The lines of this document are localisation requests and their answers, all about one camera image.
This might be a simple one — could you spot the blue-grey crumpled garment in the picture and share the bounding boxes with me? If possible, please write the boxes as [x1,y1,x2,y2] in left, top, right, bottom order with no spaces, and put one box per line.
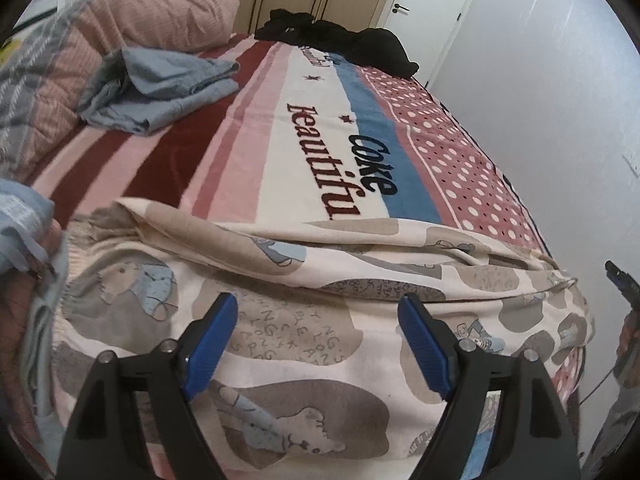
[77,47,241,136]

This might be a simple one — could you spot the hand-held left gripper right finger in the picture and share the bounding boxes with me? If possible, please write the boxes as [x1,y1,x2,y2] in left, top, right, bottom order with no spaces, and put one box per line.
[397,294,583,480]

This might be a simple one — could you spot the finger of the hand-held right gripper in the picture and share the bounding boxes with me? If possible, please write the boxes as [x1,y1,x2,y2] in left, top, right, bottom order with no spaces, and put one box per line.
[604,260,640,313]

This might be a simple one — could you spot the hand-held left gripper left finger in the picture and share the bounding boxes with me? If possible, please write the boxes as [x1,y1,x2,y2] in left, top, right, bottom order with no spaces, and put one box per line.
[56,292,239,480]

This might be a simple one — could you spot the pink folded garment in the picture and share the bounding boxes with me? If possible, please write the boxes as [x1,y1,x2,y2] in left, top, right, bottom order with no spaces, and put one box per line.
[0,220,66,441]

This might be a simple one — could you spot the person's grey clothing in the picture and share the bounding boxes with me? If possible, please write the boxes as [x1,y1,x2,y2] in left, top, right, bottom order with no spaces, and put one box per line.
[582,385,640,480]

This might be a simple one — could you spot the light blue folded garment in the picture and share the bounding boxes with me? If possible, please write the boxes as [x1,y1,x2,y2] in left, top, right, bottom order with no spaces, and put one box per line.
[0,177,68,281]

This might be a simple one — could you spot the beige cartoon print pants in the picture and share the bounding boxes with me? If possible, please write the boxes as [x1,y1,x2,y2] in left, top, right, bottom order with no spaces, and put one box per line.
[52,197,596,480]

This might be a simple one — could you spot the black clothes pile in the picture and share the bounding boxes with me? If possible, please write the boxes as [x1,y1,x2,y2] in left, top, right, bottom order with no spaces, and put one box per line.
[254,8,421,78]

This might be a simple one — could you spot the pink striped quilt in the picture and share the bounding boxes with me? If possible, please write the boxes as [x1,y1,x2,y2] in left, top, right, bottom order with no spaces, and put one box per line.
[0,0,241,181]

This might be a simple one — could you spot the person's right hand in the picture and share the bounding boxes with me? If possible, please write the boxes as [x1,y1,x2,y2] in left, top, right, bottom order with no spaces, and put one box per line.
[617,310,640,376]

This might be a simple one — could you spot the striped printed blanket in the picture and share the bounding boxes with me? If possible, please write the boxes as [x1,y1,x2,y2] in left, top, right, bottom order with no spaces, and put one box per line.
[20,32,586,480]

